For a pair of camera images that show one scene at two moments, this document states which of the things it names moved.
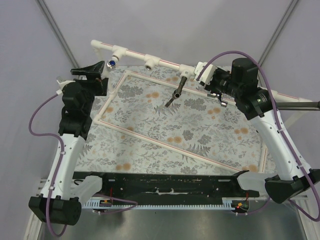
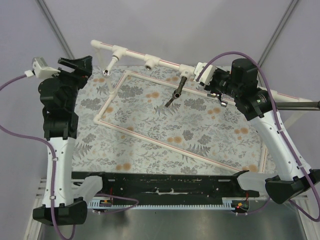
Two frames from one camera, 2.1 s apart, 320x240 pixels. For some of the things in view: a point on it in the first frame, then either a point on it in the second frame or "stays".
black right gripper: x=216 y=83 stays
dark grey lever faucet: x=177 y=93 stays
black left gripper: x=94 y=75 -> x=75 y=69
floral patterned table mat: x=166 y=118 stays
